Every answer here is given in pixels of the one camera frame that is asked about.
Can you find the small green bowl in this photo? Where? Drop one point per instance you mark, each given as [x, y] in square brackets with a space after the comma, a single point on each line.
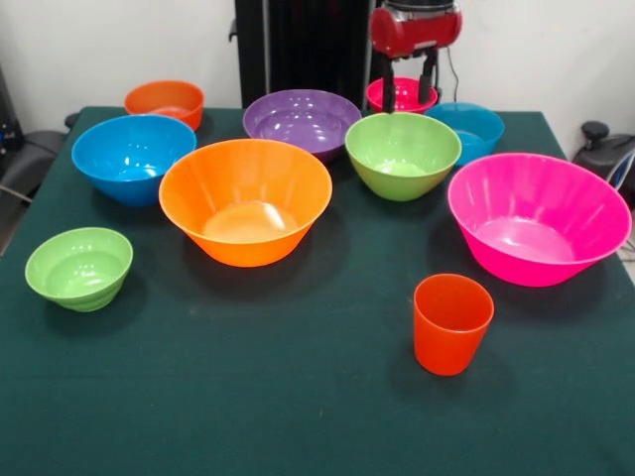
[74, 277]

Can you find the large orange bowl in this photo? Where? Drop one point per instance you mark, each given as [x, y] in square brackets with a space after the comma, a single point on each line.
[243, 228]

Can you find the small orange bowl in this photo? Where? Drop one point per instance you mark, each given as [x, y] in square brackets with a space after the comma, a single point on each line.
[164, 101]

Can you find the large pink bowl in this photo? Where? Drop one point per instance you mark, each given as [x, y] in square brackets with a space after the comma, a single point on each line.
[536, 238]

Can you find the large blue bowl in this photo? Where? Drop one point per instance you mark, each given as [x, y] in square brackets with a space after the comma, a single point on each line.
[129, 158]

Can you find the orange-red plastic cup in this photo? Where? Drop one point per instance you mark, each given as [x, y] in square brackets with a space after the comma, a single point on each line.
[446, 337]

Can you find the dark green tablecloth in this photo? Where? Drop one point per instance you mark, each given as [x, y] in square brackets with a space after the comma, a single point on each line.
[248, 396]

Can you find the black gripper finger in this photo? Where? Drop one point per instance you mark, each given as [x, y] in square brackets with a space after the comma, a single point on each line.
[388, 84]
[427, 79]

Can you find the small crimson bowl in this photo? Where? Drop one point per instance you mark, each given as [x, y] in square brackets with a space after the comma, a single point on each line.
[407, 96]

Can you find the small blue bowl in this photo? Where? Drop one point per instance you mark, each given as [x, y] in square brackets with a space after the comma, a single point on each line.
[476, 134]

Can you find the purple bowl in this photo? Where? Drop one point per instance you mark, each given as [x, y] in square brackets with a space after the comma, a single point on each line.
[297, 121]

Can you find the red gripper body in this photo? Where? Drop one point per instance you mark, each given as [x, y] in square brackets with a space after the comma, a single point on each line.
[417, 32]

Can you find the medium green bowl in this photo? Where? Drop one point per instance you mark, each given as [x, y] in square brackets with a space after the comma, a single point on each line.
[402, 163]

